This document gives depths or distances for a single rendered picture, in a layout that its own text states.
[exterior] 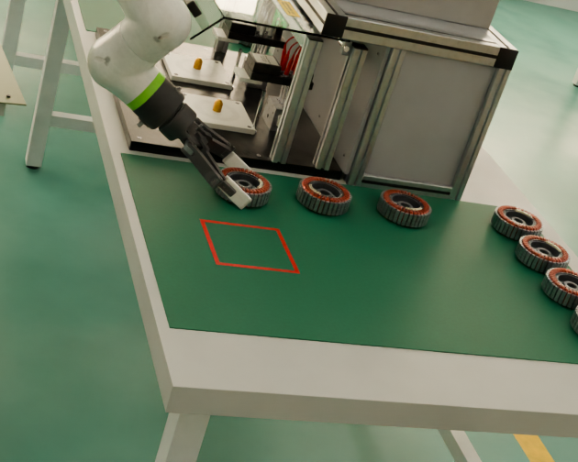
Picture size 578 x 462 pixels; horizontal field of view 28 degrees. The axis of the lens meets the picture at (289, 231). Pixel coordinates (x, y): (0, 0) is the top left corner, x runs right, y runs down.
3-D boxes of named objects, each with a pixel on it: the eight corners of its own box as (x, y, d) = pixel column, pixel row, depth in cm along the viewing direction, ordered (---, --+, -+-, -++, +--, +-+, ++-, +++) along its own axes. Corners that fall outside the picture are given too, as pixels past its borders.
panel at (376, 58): (343, 173, 249) (386, 45, 235) (272, 57, 303) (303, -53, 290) (348, 174, 249) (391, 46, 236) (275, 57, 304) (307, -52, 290)
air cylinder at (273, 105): (269, 130, 258) (275, 108, 256) (261, 115, 265) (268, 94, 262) (290, 133, 260) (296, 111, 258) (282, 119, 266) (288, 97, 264)
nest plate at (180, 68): (171, 80, 268) (172, 75, 268) (161, 55, 281) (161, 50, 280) (231, 90, 274) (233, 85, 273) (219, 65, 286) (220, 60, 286)
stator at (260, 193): (210, 199, 224) (215, 182, 223) (216, 176, 234) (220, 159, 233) (265, 214, 225) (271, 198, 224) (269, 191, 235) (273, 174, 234)
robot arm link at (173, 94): (165, 83, 215) (172, 67, 223) (122, 122, 219) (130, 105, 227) (187, 106, 217) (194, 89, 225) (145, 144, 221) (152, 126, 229)
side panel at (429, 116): (347, 185, 249) (394, 48, 235) (343, 179, 252) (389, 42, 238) (460, 201, 259) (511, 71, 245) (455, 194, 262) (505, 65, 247)
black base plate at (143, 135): (128, 150, 234) (131, 140, 233) (94, 35, 287) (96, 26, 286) (339, 180, 251) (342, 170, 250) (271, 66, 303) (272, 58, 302)
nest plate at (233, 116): (189, 125, 248) (190, 119, 248) (177, 96, 261) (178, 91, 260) (254, 135, 254) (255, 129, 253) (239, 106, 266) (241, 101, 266)
